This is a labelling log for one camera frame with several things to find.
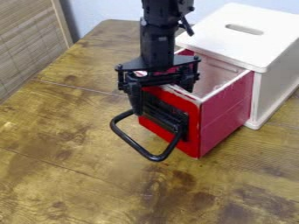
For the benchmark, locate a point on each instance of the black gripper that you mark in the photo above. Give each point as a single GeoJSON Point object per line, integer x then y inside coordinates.
{"type": "Point", "coordinates": [157, 66]}

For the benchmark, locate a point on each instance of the red wooden drawer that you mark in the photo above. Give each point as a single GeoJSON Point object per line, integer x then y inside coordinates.
{"type": "Point", "coordinates": [217, 105]}

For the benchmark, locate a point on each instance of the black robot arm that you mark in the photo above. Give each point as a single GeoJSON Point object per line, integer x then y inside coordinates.
{"type": "Point", "coordinates": [165, 13]}

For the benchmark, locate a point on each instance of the white wooden cabinet box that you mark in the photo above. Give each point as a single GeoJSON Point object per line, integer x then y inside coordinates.
{"type": "Point", "coordinates": [257, 39]}

